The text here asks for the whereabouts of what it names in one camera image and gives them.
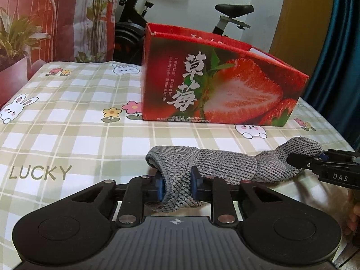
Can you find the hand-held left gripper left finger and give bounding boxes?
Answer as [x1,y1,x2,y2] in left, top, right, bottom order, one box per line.
[72,174,165,228]

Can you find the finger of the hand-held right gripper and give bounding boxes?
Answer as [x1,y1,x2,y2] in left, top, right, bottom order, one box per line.
[319,149,359,160]
[287,153,324,175]

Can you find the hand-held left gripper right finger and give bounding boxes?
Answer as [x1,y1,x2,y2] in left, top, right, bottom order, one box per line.
[191,166,283,227]

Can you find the grey knitted sock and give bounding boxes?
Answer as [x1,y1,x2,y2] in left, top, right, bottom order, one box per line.
[145,136,324,213]

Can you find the red strawberry cardboard box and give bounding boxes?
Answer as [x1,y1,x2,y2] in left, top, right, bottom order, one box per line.
[141,22,310,127]

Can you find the person's right hand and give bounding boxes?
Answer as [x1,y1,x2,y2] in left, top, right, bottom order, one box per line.
[346,191,360,238]

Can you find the teal curtain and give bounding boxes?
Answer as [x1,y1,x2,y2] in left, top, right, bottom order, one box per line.
[302,0,360,152]

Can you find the wooden door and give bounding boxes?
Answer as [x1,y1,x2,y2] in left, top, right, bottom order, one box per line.
[268,0,338,99]

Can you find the black exercise bike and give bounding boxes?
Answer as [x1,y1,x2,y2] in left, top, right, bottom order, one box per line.
[114,0,254,65]

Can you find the red printed backdrop cloth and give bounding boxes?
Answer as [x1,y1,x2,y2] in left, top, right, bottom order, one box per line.
[0,0,120,110]

